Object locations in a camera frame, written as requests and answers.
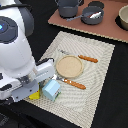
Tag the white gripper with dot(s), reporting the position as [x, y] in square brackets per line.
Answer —
[29, 83]

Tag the light blue milk carton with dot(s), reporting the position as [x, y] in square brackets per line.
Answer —
[52, 89]

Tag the grey toy frying pan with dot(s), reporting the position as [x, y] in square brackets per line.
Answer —
[88, 11]

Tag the yellow toy box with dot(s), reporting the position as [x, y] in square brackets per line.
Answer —
[35, 95]

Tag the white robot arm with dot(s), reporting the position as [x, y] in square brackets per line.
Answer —
[19, 74]

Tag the round wooden plate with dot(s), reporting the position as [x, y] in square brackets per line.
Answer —
[69, 66]

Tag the beige woven placemat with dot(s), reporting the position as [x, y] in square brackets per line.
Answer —
[76, 105]

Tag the grey toy pot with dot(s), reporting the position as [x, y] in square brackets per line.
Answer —
[68, 8]

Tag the brown toy stove board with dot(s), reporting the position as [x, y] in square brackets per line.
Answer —
[107, 28]

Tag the beige bowl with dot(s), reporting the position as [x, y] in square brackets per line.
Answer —
[123, 14]

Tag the fork with wooden handle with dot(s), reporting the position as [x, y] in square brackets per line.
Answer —
[70, 82]

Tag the knife with wooden handle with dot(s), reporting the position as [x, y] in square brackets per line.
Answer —
[81, 56]

